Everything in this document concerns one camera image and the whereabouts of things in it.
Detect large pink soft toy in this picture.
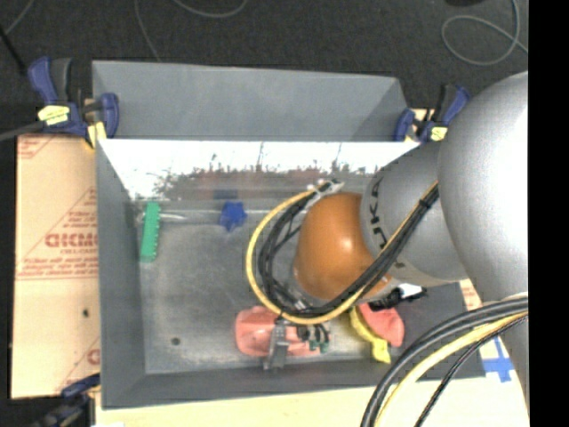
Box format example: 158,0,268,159
234,306,322,358

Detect grey metal bin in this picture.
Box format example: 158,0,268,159
91,60,485,408

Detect small pink soft toy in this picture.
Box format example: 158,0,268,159
357,302,406,349

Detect small blue toy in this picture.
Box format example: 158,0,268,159
219,199,248,232

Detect green flat block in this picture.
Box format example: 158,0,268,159
139,200,163,263

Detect black cylinder on white bracket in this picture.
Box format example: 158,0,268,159
368,283,429,310

